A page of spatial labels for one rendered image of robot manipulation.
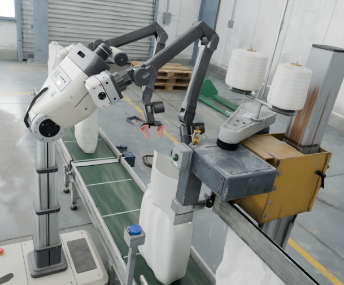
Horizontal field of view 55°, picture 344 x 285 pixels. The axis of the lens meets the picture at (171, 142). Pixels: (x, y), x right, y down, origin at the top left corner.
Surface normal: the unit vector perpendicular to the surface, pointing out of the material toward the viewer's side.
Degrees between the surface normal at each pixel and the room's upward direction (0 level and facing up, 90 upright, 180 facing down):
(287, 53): 90
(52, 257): 90
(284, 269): 90
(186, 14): 90
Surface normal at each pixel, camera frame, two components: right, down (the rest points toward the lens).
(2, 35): 0.46, 0.42
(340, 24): -0.87, 0.07
